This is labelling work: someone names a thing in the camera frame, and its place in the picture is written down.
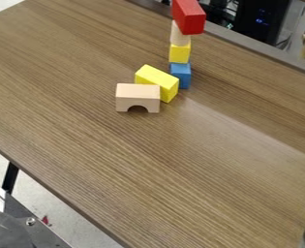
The red rectangular block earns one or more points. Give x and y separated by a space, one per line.
188 16

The natural wood arch block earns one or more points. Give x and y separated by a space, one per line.
137 95

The natural wood cylinder block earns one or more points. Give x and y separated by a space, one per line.
178 36

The yellow rectangular block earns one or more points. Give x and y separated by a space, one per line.
157 82

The black computer tower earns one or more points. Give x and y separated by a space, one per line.
262 19

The blue cube block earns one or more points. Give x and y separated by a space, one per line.
182 74

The yellow cube block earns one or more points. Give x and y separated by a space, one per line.
179 53

